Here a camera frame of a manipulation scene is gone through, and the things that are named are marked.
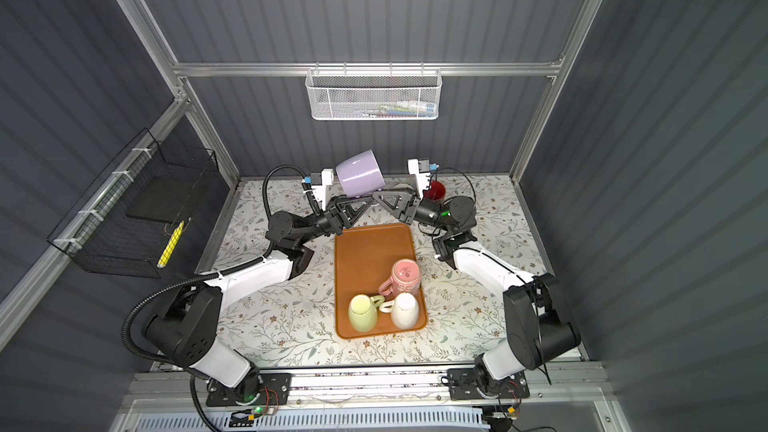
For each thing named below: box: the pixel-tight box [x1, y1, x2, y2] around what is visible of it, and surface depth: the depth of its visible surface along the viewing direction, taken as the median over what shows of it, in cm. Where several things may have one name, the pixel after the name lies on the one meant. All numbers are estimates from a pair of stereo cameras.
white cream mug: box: [379, 292, 419, 330], surface depth 80 cm
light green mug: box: [348, 294, 385, 333], surface depth 80 cm
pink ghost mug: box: [378, 258, 421, 297], surface depth 84 cm
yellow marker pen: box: [157, 220, 185, 269], surface depth 70 cm
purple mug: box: [336, 149, 386, 198], surface depth 62 cm
